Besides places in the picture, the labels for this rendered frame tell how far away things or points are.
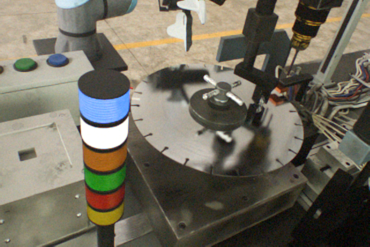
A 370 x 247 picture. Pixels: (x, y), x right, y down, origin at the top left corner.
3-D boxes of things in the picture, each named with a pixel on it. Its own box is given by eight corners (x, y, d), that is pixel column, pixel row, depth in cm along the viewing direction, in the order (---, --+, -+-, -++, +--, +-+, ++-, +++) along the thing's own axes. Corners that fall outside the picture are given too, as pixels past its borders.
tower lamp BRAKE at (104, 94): (88, 130, 28) (86, 102, 26) (73, 99, 31) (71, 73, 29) (136, 118, 30) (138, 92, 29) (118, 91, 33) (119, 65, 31)
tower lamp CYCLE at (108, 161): (90, 178, 32) (89, 157, 30) (77, 147, 35) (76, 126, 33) (133, 165, 34) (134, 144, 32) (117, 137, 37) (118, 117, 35)
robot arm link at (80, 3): (50, 21, 104) (45, -23, 96) (87, 13, 112) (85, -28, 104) (70, 37, 98) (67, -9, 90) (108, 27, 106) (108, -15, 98)
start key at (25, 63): (18, 76, 73) (16, 67, 71) (15, 66, 75) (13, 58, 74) (37, 73, 75) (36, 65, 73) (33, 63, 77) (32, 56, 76)
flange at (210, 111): (235, 136, 58) (238, 125, 56) (178, 112, 61) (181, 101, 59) (253, 104, 66) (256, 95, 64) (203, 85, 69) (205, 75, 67)
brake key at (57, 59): (51, 70, 76) (50, 63, 75) (47, 62, 78) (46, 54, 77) (69, 68, 78) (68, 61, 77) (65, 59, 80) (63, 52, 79)
